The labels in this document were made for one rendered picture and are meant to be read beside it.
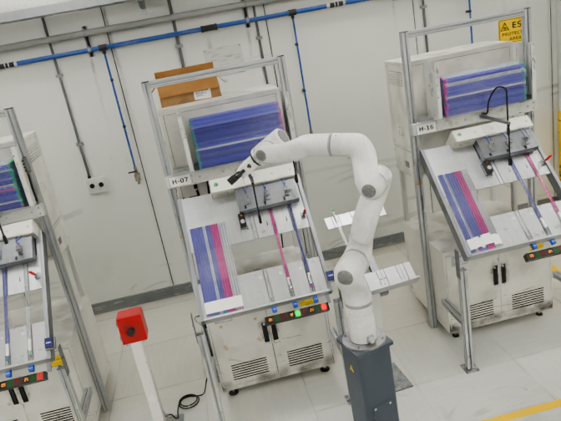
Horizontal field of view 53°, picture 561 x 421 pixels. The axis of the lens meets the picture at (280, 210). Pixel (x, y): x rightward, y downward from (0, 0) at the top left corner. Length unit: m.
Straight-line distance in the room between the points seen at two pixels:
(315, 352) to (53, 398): 1.53
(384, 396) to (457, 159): 1.50
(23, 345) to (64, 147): 2.00
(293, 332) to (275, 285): 0.51
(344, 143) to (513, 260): 1.84
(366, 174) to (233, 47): 2.64
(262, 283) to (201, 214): 0.53
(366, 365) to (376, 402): 0.21
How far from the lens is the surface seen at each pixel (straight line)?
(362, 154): 2.16
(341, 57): 4.74
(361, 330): 2.48
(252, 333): 3.36
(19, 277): 3.29
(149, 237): 4.85
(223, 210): 3.14
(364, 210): 2.24
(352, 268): 2.28
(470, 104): 3.48
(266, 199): 3.09
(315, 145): 2.21
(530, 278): 3.85
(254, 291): 2.97
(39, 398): 3.61
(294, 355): 3.48
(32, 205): 3.26
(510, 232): 3.34
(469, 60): 3.67
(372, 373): 2.57
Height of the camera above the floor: 2.08
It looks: 18 degrees down
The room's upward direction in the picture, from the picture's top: 11 degrees counter-clockwise
